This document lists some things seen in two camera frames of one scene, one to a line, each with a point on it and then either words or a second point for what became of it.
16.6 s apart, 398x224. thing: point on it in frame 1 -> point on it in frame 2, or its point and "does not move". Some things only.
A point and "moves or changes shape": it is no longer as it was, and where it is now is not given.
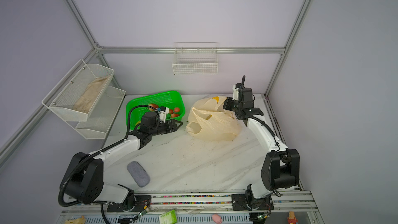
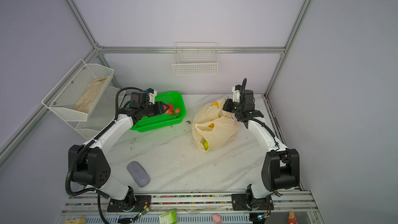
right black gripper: (230, 104) does not move
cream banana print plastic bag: (208, 120) moves or changes shape
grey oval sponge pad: (140, 176) does not move
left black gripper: (171, 126) -> (157, 109)
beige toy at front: (81, 220) does not move
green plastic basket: (173, 100) does not move
